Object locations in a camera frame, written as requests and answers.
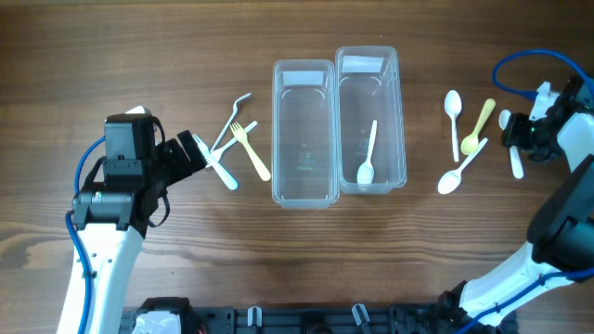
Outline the light blue plastic fork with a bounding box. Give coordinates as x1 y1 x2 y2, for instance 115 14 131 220
192 134 239 190

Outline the flat white plastic fork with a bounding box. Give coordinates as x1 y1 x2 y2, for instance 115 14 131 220
212 121 258 161

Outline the right clear plastic container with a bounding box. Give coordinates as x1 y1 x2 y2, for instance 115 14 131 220
335 45 407 195

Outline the blue cable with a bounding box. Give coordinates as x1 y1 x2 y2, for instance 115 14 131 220
64 135 107 334
452 48 594 334

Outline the left clear plastic container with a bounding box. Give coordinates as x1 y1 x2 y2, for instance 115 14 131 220
271 59 340 210

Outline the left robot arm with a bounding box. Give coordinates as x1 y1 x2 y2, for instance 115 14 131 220
58 106 207 333

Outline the curved white plastic fork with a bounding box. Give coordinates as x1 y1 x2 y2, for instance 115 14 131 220
210 93 252 153

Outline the left blue cable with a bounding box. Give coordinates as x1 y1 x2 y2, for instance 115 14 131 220
64 135 107 334

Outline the thin white plastic spoon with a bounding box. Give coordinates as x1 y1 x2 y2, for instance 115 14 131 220
356 120 377 185

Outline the right blue cable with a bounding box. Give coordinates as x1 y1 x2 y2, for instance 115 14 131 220
452 48 594 334

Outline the clear plastic container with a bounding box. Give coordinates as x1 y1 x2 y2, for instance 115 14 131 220
335 45 407 195
271 59 340 210

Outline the yellow plastic fork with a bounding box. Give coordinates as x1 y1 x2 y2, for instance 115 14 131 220
230 122 271 181

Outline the white spoon lower diagonal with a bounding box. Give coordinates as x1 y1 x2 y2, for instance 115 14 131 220
437 138 488 195

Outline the yellow plastic spoon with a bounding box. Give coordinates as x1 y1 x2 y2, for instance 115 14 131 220
460 98 496 156

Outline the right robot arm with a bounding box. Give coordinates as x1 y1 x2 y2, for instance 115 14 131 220
431 74 593 333

